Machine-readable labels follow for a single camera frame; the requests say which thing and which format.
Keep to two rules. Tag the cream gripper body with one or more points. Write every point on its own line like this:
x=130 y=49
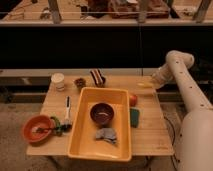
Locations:
x=156 y=84

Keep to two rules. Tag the yellow banana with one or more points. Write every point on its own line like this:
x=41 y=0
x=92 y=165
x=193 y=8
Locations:
x=145 y=85

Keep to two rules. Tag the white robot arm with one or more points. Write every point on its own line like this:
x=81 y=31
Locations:
x=196 y=142

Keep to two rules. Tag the red orange fruit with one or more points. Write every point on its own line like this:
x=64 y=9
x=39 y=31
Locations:
x=133 y=100

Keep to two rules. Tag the green sponge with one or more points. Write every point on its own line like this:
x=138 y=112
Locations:
x=134 y=117

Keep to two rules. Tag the wooden table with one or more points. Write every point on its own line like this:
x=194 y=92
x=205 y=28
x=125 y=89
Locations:
x=150 y=138

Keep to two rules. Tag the striped brown cake slice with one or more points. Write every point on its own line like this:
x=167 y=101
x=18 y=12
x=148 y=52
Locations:
x=98 y=79

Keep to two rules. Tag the dark purple bowl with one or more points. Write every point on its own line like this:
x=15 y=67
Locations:
x=101 y=114

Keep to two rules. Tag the grey crumpled cloth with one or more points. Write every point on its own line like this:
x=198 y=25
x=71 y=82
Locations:
x=107 y=134

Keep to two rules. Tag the small brown cup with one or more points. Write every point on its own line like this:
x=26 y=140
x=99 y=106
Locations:
x=80 y=83

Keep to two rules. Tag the yellow plastic tub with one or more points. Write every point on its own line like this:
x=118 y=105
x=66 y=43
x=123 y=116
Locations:
x=82 y=143

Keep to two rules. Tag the white plastic cup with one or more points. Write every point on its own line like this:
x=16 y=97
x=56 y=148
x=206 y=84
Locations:
x=58 y=80

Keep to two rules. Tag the black spoon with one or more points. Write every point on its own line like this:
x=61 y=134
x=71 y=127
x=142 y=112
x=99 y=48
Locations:
x=56 y=129

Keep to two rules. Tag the orange bowl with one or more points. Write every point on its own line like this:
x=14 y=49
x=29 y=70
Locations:
x=29 y=128

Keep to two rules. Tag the green ring toy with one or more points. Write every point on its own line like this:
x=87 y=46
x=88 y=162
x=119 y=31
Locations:
x=57 y=124

